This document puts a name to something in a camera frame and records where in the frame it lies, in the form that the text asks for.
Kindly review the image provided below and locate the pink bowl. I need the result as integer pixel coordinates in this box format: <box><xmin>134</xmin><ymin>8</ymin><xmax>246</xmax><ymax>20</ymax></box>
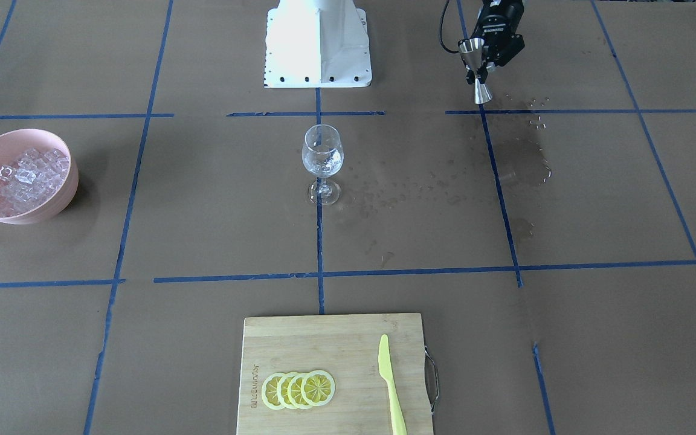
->
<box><xmin>0</xmin><ymin>129</ymin><xmax>79</xmax><ymax>225</ymax></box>

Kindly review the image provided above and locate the bamboo cutting board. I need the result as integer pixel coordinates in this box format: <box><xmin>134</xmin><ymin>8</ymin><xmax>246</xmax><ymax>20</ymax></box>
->
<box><xmin>236</xmin><ymin>313</ymin><xmax>434</xmax><ymax>434</ymax></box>

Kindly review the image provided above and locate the clear wine glass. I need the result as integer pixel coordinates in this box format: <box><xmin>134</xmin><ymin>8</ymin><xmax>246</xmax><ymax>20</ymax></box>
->
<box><xmin>301</xmin><ymin>124</ymin><xmax>344</xmax><ymax>207</ymax></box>

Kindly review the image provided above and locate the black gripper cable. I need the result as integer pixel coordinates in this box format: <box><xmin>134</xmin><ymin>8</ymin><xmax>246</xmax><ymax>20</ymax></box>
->
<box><xmin>440</xmin><ymin>0</ymin><xmax>463</xmax><ymax>55</ymax></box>

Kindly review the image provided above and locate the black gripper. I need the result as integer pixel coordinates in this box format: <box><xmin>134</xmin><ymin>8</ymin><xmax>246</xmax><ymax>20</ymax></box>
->
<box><xmin>466</xmin><ymin>1</ymin><xmax>525</xmax><ymax>85</ymax></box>

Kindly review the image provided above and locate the clear ice cubes pile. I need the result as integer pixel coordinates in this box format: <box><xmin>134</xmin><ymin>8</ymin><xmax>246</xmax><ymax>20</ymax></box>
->
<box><xmin>0</xmin><ymin>147</ymin><xmax>70</xmax><ymax>218</ymax></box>

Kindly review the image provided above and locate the yellow plastic knife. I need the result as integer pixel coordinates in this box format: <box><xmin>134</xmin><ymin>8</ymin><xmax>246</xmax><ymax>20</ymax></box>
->
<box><xmin>378</xmin><ymin>334</ymin><xmax>408</xmax><ymax>434</ymax></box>

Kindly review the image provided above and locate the white camera pedestal base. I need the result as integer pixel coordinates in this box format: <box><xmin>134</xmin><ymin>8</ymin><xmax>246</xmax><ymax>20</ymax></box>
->
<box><xmin>263</xmin><ymin>1</ymin><xmax>373</xmax><ymax>89</ymax></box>

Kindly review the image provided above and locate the steel cocktail jigger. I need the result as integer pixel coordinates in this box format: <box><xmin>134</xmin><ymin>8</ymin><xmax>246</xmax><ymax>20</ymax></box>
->
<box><xmin>458</xmin><ymin>37</ymin><xmax>492</xmax><ymax>105</ymax></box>

